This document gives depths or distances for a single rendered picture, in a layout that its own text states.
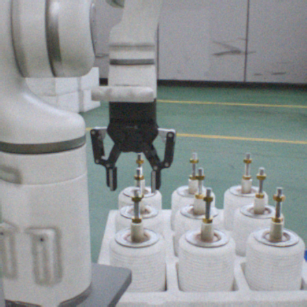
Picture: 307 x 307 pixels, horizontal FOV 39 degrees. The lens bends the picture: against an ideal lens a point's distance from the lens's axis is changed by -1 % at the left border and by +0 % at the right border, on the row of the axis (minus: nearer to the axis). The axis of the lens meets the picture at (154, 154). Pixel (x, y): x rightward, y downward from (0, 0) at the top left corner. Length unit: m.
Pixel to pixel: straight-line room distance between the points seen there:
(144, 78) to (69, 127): 0.25
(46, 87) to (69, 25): 3.05
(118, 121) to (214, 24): 5.32
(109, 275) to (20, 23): 0.31
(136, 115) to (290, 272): 0.36
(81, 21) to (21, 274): 0.26
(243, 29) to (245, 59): 0.38
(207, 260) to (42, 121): 0.40
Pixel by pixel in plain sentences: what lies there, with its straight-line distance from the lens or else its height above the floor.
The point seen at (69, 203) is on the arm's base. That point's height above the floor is 0.42.
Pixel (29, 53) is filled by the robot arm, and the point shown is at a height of 0.56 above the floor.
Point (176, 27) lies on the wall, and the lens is 6.08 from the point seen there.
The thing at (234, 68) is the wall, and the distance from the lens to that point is 5.94.
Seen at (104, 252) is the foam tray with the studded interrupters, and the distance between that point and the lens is 0.87.
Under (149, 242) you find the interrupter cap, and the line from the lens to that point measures 0.73.
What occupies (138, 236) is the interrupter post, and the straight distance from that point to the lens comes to 0.74.
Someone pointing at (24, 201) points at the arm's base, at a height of 0.42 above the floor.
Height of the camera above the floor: 0.57
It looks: 14 degrees down
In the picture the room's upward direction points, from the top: straight up
